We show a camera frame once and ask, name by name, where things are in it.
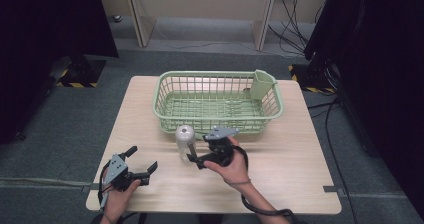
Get black floor cables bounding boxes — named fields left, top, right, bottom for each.
left=268, top=0, right=331, bottom=57

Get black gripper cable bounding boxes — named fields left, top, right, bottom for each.
left=97, top=162, right=111, bottom=215
left=233, top=144, right=301, bottom=224

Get person's right hand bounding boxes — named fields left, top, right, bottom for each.
left=203, top=135, right=252, bottom=188

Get black curtain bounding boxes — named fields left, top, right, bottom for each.
left=303, top=0, right=424, bottom=218
left=0, top=0, right=120, bottom=145

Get beige wooden desk frame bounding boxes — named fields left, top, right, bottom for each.
left=96, top=0, right=334, bottom=51

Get clear plastic bottle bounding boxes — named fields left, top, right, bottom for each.
left=175, top=124, right=197, bottom=164

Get green utensil cup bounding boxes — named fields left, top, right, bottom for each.
left=249, top=69, right=278, bottom=101

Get green plastic basket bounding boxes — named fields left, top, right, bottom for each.
left=152, top=69, right=285, bottom=135

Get grey floor cable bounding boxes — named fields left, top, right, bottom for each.
left=0, top=176, right=93, bottom=188

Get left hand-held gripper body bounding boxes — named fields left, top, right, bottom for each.
left=103, top=153, right=151, bottom=193

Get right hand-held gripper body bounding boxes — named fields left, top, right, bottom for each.
left=196, top=125, right=240, bottom=170

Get black hair tie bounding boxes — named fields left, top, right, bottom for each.
left=227, top=179, right=252, bottom=187

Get black yellow striped stand base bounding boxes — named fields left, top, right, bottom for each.
left=288, top=63, right=336, bottom=94
left=49, top=56, right=107, bottom=88

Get person's left hand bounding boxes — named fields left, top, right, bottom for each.
left=101, top=179, right=142, bottom=224

